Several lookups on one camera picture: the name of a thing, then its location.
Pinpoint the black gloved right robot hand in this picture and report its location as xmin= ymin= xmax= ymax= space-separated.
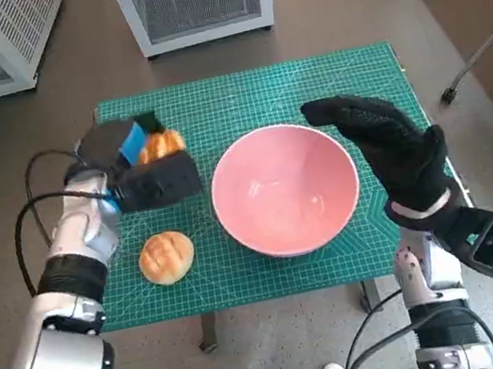
xmin=298 ymin=76 xmax=460 ymax=233

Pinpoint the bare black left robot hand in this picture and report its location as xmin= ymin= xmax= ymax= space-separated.
xmin=71 ymin=106 xmax=172 ymax=178

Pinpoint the long striped toy bread loaf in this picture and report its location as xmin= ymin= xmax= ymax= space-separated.
xmin=132 ymin=127 xmax=189 ymax=167

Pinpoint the pink bowl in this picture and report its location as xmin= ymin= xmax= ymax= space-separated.
xmin=200 ymin=111 xmax=372 ymax=269

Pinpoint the round toy bread bun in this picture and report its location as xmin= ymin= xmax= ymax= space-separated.
xmin=135 ymin=227 xmax=200 ymax=290

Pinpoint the green cutting mat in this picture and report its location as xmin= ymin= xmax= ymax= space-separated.
xmin=57 ymin=32 xmax=486 ymax=335

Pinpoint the black table leg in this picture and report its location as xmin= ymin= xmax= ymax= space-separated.
xmin=192 ymin=311 xmax=230 ymax=359
xmin=357 ymin=276 xmax=384 ymax=316

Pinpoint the white cabinet with mesh door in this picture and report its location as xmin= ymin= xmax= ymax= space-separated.
xmin=111 ymin=0 xmax=284 ymax=64

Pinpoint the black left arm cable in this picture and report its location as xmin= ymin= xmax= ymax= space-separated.
xmin=0 ymin=140 xmax=129 ymax=301

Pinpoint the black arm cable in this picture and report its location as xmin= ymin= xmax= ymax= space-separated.
xmin=331 ymin=272 xmax=493 ymax=369
xmin=0 ymin=140 xmax=129 ymax=301

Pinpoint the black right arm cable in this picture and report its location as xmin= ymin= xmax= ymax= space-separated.
xmin=331 ymin=272 xmax=493 ymax=369

